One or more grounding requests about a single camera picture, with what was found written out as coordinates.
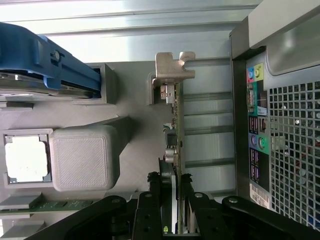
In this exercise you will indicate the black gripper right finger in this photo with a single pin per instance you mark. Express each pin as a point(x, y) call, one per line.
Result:
point(212, 220)

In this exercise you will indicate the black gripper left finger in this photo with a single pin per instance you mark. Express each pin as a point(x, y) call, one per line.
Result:
point(147, 215)

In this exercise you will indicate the grey printed parts rack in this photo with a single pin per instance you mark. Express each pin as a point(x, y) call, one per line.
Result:
point(82, 160)

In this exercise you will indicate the green RAM stick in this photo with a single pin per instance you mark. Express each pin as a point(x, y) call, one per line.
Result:
point(50, 205)

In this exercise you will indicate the open black PC case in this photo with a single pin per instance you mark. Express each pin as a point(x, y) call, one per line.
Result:
point(295, 150)

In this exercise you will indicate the silver CPU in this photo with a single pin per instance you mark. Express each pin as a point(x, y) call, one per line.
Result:
point(25, 157)

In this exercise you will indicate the hard disk with blue bracket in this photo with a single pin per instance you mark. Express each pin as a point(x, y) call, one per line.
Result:
point(50, 65)

